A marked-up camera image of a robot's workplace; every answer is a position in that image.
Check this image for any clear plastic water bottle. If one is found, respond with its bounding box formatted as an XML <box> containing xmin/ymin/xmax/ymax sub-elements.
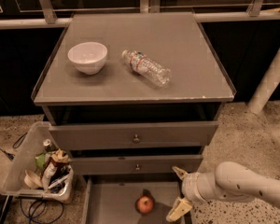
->
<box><xmin>121</xmin><ymin>50</ymin><xmax>171</xmax><ymax>88</ymax></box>

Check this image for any bottom grey drawer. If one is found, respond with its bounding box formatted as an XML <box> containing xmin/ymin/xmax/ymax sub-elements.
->
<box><xmin>82</xmin><ymin>175</ymin><xmax>194</xmax><ymax>224</ymax></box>

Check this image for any middle grey drawer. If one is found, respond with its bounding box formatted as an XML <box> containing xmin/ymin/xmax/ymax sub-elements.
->
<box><xmin>70</xmin><ymin>155</ymin><xmax>203</xmax><ymax>175</ymax></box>

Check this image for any small white cup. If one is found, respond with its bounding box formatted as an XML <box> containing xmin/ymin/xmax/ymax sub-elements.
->
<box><xmin>24</xmin><ymin>170</ymin><xmax>42</xmax><ymax>189</ymax></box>

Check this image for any top grey drawer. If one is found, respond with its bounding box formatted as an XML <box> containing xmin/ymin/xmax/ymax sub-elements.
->
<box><xmin>49</xmin><ymin>121</ymin><xmax>218</xmax><ymax>150</ymax></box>

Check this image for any crumpled snack bag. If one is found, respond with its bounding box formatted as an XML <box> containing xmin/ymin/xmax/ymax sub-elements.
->
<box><xmin>41</xmin><ymin>149</ymin><xmax>69</xmax><ymax>190</ymax></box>

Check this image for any coiled dark cable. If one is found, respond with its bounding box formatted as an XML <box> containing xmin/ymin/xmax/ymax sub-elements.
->
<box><xmin>20</xmin><ymin>196</ymin><xmax>65</xmax><ymax>224</ymax></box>

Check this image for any red apple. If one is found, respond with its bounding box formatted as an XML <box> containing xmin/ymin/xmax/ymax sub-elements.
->
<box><xmin>135</xmin><ymin>195</ymin><xmax>154</xmax><ymax>214</ymax></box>

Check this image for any metal drink can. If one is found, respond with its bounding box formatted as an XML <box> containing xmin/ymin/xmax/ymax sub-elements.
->
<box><xmin>43</xmin><ymin>139</ymin><xmax>55</xmax><ymax>152</ymax></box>

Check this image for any white ceramic bowl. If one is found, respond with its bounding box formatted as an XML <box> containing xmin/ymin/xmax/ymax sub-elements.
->
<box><xmin>67</xmin><ymin>42</ymin><xmax>108</xmax><ymax>75</ymax></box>

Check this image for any white diagonal pole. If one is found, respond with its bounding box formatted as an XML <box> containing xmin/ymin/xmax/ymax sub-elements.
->
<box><xmin>247</xmin><ymin>48</ymin><xmax>280</xmax><ymax>114</ymax></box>

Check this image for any black floor cable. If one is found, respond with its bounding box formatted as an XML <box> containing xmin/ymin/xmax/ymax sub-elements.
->
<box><xmin>0</xmin><ymin>132</ymin><xmax>28</xmax><ymax>161</ymax></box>

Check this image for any green wrapper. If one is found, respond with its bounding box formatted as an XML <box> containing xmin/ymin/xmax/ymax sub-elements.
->
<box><xmin>35</xmin><ymin>153</ymin><xmax>46</xmax><ymax>169</ymax></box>

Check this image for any grey drawer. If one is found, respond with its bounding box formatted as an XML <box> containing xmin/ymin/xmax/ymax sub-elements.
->
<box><xmin>70</xmin><ymin>155</ymin><xmax>203</xmax><ymax>175</ymax></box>
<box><xmin>82</xmin><ymin>175</ymin><xmax>194</xmax><ymax>224</ymax></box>
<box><xmin>49</xmin><ymin>121</ymin><xmax>218</xmax><ymax>150</ymax></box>

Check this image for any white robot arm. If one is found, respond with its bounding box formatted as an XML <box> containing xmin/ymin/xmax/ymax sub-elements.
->
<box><xmin>166</xmin><ymin>161</ymin><xmax>280</xmax><ymax>222</ymax></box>

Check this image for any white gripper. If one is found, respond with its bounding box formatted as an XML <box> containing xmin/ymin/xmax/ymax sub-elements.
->
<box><xmin>166</xmin><ymin>166</ymin><xmax>216</xmax><ymax>222</ymax></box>

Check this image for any translucent plastic bin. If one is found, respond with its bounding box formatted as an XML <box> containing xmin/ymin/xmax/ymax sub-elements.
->
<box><xmin>1</xmin><ymin>121</ymin><xmax>74</xmax><ymax>203</ymax></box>

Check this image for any grey drawer cabinet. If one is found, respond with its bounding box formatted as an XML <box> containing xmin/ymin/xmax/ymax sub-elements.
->
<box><xmin>31</xmin><ymin>12</ymin><xmax>237</xmax><ymax>224</ymax></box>

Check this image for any metal window railing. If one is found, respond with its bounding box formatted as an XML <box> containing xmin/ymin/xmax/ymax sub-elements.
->
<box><xmin>0</xmin><ymin>0</ymin><xmax>280</xmax><ymax>30</ymax></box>

